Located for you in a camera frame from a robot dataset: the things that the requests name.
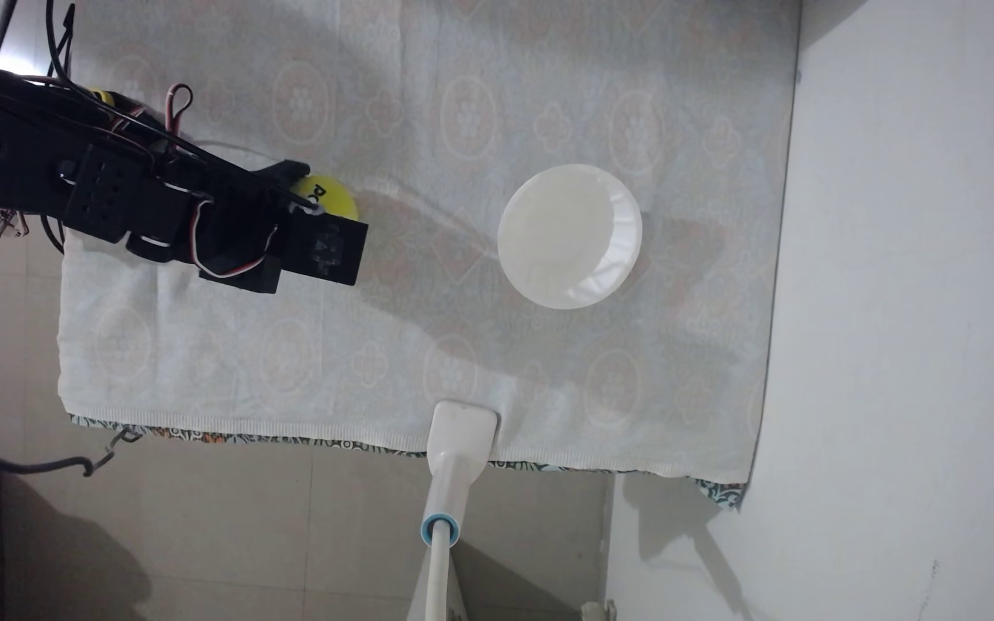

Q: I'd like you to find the yellow tennis ball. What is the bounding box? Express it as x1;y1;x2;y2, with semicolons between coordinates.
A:
294;174;359;222

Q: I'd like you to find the white round bowl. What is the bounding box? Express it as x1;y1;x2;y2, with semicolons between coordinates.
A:
497;164;643;310

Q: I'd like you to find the pale patterned towel cloth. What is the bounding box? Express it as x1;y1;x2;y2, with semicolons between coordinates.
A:
57;0;802;486

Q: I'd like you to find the white clamp stand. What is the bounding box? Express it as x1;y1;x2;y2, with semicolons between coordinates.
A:
406;399;499;621

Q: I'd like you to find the white red servo wire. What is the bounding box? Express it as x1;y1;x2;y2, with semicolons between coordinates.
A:
189;198;281;279

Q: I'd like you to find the black square camera box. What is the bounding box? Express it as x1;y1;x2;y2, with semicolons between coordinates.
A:
281;211;369;286

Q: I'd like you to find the black camera cable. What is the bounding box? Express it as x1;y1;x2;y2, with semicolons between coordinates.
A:
44;0;326;215

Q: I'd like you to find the black hooked floor cable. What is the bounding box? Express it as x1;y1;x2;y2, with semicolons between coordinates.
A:
0;428;143;478

